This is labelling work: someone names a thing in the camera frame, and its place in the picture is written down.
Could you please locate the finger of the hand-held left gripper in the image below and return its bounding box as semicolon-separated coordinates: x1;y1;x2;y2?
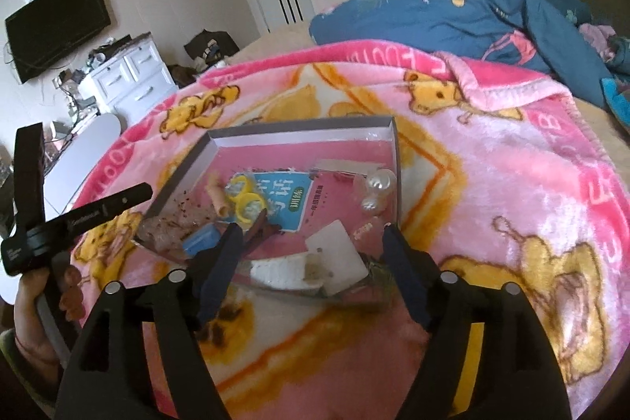
69;183;153;235

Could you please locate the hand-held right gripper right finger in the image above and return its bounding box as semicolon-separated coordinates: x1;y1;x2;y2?
383;223;574;420

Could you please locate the black bag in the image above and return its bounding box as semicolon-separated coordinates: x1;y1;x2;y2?
183;29;242;67

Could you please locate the yellow ring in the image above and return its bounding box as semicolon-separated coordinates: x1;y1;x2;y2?
227;173;258;200
230;194;265;225

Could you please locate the small blue box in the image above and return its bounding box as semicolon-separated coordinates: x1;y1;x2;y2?
183;226;222;256

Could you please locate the teal cloth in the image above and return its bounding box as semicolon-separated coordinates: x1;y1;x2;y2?
600;78;630;128

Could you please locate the person's left forearm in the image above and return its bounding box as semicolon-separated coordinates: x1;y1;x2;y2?
0;329;60;407

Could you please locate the brown hair clip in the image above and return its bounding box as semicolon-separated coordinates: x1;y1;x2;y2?
243;208;285;250

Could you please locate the silver bar hair clip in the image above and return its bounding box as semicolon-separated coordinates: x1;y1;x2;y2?
315;158;381;178

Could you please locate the grey cardboard tray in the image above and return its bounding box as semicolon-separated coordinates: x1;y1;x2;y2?
130;116;405;263

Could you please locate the purple clothes pile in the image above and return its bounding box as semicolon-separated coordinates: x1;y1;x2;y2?
578;24;630;71

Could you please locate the person's left hand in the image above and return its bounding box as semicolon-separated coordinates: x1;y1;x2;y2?
12;265;92;372

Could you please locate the blue floral quilt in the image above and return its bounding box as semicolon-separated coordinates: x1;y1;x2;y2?
308;0;617;106

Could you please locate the beige ribbed band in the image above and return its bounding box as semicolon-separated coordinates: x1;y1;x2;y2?
207;174;233;217

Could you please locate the pink printed blanket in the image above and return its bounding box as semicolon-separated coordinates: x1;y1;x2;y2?
69;40;630;420

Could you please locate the black television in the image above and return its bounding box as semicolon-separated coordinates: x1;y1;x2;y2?
5;0;112;85

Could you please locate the white drawer cabinet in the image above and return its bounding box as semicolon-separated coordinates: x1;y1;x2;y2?
89;33;179;126

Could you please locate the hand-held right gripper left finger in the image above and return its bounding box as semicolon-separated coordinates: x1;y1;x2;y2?
54;222;245;420

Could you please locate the white jewelry card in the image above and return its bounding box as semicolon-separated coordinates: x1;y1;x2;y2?
304;220;371;299

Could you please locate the white oval table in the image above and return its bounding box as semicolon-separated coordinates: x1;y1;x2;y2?
0;112;122;305

